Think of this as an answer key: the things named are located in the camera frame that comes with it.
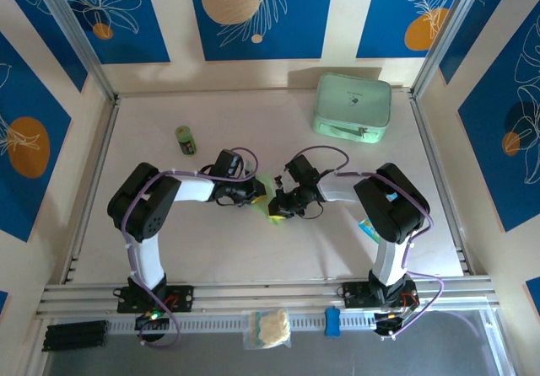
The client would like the light green paper sheet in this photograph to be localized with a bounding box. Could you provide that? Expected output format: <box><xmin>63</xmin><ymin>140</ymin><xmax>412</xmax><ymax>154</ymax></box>
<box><xmin>252</xmin><ymin>172</ymin><xmax>292</xmax><ymax>228</ymax></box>

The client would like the green bottle with dark label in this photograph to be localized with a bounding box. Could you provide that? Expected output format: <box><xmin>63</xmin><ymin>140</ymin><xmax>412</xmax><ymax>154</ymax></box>
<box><xmin>175</xmin><ymin>125</ymin><xmax>198</xmax><ymax>157</ymax></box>

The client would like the colourful blue snack packet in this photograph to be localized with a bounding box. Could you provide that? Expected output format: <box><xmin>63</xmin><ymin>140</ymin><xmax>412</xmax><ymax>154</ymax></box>
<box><xmin>357</xmin><ymin>218</ymin><xmax>381</xmax><ymax>242</ymax></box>

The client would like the mint green zip pouch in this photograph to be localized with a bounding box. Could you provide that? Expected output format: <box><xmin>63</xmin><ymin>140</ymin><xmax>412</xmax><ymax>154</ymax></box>
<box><xmin>310</xmin><ymin>73</ymin><xmax>392</xmax><ymax>144</ymax></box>

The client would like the clear bag with yellow contents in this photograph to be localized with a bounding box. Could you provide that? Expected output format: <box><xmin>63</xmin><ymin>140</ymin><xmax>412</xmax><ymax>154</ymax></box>
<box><xmin>242</xmin><ymin>308</ymin><xmax>293</xmax><ymax>351</ymax></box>

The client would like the small blue clip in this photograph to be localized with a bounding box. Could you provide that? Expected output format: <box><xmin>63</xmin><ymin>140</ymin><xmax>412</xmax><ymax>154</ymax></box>
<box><xmin>324</xmin><ymin>306</ymin><xmax>342</xmax><ymax>336</ymax></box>

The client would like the grey metal panel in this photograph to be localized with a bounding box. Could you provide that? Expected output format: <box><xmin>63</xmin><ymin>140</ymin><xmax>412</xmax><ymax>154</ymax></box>
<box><xmin>40</xmin><ymin>308</ymin><xmax>518</xmax><ymax>376</ymax></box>

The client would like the black ribbed block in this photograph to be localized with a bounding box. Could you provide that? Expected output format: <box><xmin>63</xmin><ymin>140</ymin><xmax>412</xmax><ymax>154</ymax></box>
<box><xmin>43</xmin><ymin>319</ymin><xmax>109</xmax><ymax>353</ymax></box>

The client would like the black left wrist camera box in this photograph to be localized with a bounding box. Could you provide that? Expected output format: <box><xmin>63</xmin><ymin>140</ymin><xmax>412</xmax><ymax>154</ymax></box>
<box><xmin>209</xmin><ymin>149</ymin><xmax>245</xmax><ymax>180</ymax></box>

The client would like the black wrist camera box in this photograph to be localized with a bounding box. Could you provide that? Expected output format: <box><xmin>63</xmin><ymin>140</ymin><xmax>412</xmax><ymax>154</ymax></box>
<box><xmin>284</xmin><ymin>155</ymin><xmax>321</xmax><ymax>187</ymax></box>
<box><xmin>209</xmin><ymin>149</ymin><xmax>245</xmax><ymax>180</ymax></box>

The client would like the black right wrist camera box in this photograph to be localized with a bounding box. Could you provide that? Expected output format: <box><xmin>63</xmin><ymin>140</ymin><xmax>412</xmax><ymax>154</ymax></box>
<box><xmin>284</xmin><ymin>155</ymin><xmax>321</xmax><ymax>187</ymax></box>

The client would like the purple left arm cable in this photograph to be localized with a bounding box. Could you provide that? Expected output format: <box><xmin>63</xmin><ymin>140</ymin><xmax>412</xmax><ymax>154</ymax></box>
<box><xmin>119</xmin><ymin>147</ymin><xmax>259</xmax><ymax>350</ymax></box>

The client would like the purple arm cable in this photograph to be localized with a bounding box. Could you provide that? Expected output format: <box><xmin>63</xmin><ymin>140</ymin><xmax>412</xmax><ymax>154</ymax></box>
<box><xmin>290</xmin><ymin>146</ymin><xmax>447</xmax><ymax>339</ymax></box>
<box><xmin>119</xmin><ymin>147</ymin><xmax>259</xmax><ymax>350</ymax></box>

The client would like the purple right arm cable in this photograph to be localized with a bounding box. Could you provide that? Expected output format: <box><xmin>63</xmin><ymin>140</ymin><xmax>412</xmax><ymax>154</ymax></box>
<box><xmin>290</xmin><ymin>146</ymin><xmax>447</xmax><ymax>339</ymax></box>

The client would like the aluminium cross rail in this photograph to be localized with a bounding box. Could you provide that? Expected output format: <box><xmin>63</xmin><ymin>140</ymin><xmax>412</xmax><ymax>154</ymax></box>
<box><xmin>35</xmin><ymin>275</ymin><xmax>501</xmax><ymax>321</ymax></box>

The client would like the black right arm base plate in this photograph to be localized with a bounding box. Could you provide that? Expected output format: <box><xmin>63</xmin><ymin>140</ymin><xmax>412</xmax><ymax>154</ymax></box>
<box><xmin>342</xmin><ymin>281</ymin><xmax>419</xmax><ymax>340</ymax></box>

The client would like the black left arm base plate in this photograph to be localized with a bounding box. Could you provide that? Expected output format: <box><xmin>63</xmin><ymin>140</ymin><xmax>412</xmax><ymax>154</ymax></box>
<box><xmin>116</xmin><ymin>285</ymin><xmax>195</xmax><ymax>343</ymax></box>

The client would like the grey slotted cable duct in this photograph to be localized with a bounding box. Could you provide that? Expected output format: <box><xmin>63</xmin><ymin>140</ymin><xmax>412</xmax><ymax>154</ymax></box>
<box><xmin>105</xmin><ymin>310</ymin><xmax>381</xmax><ymax>335</ymax></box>

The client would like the aluminium side rail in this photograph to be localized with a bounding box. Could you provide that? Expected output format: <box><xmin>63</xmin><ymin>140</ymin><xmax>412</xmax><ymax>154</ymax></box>
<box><xmin>62</xmin><ymin>93</ymin><xmax>122</xmax><ymax>285</ymax></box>
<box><xmin>408</xmin><ymin>88</ymin><xmax>477</xmax><ymax>277</ymax></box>

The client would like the blue floral wall poster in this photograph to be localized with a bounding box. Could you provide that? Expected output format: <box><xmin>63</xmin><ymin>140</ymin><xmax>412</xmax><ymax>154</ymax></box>
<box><xmin>0</xmin><ymin>30</ymin><xmax>73</xmax><ymax>243</ymax></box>
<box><xmin>457</xmin><ymin>0</ymin><xmax>540</xmax><ymax>234</ymax></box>
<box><xmin>356</xmin><ymin>0</ymin><xmax>469</xmax><ymax>60</ymax></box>
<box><xmin>186</xmin><ymin>0</ymin><xmax>337</xmax><ymax>62</ymax></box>
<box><xmin>54</xmin><ymin>0</ymin><xmax>172</xmax><ymax>65</ymax></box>

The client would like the aluminium upright post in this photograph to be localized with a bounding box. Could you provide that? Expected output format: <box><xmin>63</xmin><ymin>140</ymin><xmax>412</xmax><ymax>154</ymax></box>
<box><xmin>31</xmin><ymin>0</ymin><xmax>118</xmax><ymax>101</ymax></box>
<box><xmin>411</xmin><ymin>0</ymin><xmax>495</xmax><ymax>99</ymax></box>

